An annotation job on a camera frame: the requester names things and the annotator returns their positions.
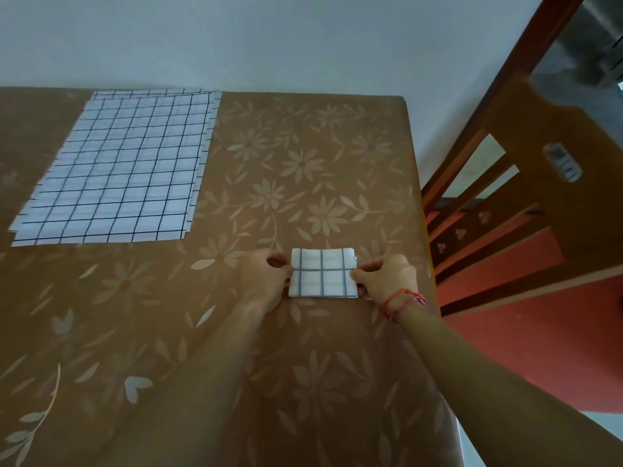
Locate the person's left hand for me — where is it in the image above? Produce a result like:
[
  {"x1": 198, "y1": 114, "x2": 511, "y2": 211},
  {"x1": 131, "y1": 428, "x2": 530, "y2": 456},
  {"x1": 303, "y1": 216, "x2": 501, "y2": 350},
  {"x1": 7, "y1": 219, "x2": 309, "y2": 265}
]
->
[{"x1": 233, "y1": 247, "x2": 295, "y2": 315}]

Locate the person's right hand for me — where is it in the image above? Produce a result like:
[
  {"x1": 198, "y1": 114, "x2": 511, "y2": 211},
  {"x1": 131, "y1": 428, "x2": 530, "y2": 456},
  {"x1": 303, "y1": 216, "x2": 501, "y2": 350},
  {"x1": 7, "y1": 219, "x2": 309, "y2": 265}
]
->
[{"x1": 349, "y1": 253, "x2": 421, "y2": 307}]

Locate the person's right forearm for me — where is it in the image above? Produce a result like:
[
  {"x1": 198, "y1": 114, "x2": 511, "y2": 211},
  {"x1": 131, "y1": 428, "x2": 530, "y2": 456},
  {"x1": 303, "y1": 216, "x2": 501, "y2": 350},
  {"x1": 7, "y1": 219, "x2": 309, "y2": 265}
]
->
[{"x1": 397, "y1": 301, "x2": 623, "y2": 467}]

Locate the person's left forearm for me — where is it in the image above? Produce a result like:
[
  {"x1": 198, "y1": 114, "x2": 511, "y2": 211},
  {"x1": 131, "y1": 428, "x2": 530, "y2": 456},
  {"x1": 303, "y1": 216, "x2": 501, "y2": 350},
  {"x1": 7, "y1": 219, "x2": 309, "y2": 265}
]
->
[{"x1": 87, "y1": 301, "x2": 273, "y2": 467}]

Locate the wooden table with floral cover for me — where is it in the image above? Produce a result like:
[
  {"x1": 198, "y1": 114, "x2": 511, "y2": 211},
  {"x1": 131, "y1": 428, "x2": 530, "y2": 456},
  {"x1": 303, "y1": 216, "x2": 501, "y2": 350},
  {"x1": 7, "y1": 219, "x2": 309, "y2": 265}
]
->
[{"x1": 0, "y1": 87, "x2": 463, "y2": 467}]

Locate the wooden chair with sticker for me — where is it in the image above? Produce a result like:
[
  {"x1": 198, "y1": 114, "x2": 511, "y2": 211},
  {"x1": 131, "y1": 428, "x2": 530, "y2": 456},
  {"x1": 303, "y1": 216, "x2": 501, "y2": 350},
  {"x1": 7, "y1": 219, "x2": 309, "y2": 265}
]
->
[{"x1": 421, "y1": 0, "x2": 623, "y2": 317}]

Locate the small white sticker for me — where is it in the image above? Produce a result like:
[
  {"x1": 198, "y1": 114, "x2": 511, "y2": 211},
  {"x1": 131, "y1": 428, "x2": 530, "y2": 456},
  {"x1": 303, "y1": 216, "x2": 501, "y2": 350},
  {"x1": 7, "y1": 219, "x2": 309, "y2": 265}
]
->
[{"x1": 543, "y1": 143, "x2": 583, "y2": 183}]

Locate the red string bracelet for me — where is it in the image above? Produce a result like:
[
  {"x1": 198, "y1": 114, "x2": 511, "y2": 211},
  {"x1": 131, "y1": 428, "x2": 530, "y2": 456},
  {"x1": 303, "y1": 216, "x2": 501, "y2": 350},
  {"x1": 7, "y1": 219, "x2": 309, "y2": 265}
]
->
[{"x1": 382, "y1": 287, "x2": 428, "y2": 326}]

